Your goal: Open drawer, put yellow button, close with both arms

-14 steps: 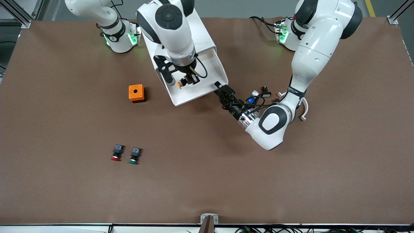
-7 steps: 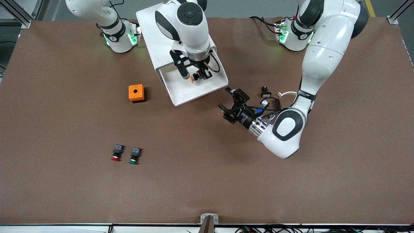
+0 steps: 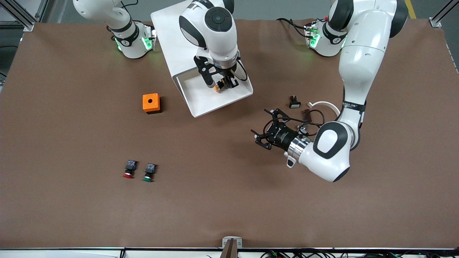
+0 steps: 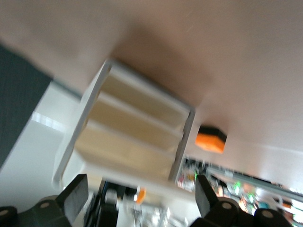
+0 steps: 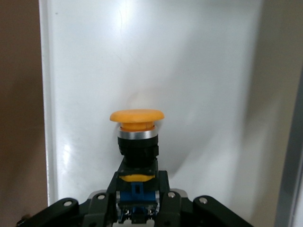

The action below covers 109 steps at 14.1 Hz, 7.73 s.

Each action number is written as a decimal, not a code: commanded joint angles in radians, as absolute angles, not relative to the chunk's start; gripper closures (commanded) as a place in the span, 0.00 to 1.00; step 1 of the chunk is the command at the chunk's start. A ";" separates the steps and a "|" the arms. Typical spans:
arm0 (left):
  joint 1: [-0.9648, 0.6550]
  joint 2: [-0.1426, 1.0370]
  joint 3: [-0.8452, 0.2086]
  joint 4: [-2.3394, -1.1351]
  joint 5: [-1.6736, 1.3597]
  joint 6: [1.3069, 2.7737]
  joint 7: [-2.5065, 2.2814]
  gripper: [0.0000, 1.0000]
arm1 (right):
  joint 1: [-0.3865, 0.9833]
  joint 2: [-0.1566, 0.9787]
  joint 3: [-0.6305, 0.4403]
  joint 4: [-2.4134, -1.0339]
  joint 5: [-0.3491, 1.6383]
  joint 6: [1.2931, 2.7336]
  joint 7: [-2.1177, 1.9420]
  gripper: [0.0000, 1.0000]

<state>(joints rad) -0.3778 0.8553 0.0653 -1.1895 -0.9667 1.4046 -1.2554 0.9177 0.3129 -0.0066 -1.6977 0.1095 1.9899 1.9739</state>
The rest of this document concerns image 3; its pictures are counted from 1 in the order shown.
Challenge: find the green mushroom push button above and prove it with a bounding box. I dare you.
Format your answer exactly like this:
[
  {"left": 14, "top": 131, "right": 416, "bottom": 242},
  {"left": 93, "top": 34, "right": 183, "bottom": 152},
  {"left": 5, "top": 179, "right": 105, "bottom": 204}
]
[{"left": 143, "top": 163, "right": 158, "bottom": 182}]

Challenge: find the red mushroom push button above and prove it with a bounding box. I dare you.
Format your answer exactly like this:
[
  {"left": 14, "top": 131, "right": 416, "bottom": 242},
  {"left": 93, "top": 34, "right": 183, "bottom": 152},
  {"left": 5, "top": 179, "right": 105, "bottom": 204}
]
[{"left": 122, "top": 160, "right": 138, "bottom": 179}]

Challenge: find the white semicircular pipe clamp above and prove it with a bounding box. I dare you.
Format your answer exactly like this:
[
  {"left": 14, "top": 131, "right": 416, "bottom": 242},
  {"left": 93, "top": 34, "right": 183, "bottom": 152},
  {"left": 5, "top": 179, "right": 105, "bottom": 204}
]
[{"left": 308, "top": 101, "right": 341, "bottom": 119}]

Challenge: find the orange button enclosure box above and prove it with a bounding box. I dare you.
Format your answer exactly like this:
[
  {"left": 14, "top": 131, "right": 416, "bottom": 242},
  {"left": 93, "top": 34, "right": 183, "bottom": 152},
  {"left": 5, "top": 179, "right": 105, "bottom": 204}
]
[{"left": 142, "top": 93, "right": 162, "bottom": 114}]

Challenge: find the black arm base cable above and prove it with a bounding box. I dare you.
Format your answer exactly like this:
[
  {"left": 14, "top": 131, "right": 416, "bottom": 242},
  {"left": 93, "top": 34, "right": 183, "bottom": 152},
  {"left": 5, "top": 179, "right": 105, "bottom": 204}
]
[{"left": 276, "top": 17, "right": 309, "bottom": 38}]

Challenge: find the grey metal table bracket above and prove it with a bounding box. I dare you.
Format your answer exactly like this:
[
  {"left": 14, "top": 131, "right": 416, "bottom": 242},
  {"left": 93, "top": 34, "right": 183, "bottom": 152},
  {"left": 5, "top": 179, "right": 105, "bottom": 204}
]
[{"left": 222, "top": 236, "right": 243, "bottom": 248}]

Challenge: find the dark vertical post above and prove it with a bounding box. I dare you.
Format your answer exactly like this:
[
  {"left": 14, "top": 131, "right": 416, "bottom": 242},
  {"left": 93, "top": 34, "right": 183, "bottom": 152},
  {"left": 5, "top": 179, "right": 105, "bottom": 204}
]
[{"left": 219, "top": 239, "right": 238, "bottom": 258}]

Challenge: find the tangled black cable bundle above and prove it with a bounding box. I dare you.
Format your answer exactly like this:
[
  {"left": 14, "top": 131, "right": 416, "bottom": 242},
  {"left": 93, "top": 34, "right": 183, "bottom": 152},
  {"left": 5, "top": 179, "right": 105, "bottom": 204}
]
[{"left": 260, "top": 249, "right": 459, "bottom": 258}]

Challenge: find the aluminium frame post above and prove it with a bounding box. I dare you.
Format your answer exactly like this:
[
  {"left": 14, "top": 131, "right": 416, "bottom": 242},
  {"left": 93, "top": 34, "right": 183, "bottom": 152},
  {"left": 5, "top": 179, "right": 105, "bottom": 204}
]
[
  {"left": 0, "top": 0, "right": 49, "bottom": 32},
  {"left": 429, "top": 0, "right": 459, "bottom": 28}
]

